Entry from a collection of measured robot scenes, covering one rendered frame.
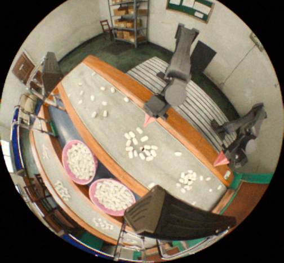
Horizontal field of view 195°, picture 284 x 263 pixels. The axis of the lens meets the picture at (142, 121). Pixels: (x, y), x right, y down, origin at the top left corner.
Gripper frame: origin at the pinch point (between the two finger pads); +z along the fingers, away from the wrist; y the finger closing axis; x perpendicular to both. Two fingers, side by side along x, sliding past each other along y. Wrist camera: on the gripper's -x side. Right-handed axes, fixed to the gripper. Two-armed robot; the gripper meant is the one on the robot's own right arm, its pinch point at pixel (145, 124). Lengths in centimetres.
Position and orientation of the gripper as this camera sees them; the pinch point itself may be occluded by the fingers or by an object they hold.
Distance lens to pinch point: 36.0
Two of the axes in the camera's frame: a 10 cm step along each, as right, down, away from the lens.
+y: 7.4, 6.5, -1.6
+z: -5.2, 7.1, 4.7
